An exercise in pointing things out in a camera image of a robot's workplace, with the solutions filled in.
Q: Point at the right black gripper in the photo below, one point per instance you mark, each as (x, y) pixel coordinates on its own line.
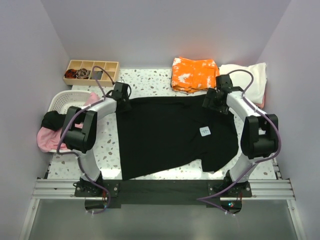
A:
(211, 93)

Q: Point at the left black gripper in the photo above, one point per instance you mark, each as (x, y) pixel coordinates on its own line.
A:
(126, 97)

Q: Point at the black t-shirt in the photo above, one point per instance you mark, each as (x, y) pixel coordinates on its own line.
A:
(162, 133)

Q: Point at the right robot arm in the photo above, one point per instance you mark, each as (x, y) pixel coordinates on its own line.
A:
(260, 139)

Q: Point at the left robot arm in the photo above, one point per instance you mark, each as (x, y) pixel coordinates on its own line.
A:
(79, 131)

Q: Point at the grey rolled fabric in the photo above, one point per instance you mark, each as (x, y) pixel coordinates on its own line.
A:
(96, 75)

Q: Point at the orange white folded t-shirt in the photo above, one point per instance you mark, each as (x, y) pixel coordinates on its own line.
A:
(191, 76)

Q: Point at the brown patterned rolled fabric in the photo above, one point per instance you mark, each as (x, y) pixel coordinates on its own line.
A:
(83, 73)

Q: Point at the pink folded t-shirt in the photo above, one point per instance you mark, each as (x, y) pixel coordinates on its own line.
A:
(261, 105)

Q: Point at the wooden compartment box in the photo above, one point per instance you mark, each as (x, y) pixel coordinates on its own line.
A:
(110, 72)

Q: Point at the red black rolled fabric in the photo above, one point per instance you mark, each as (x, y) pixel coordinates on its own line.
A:
(71, 74)

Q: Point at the white laundry basket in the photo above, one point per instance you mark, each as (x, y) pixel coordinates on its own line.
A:
(68, 98)

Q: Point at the black garment in basket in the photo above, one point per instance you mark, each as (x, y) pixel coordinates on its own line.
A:
(53, 120)

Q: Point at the pink t-shirt in basket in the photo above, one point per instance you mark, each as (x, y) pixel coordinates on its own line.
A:
(48, 139)

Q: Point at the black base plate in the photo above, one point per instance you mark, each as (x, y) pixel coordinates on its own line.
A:
(145, 192)

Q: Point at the aluminium rail frame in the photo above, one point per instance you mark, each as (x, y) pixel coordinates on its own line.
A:
(265, 184)

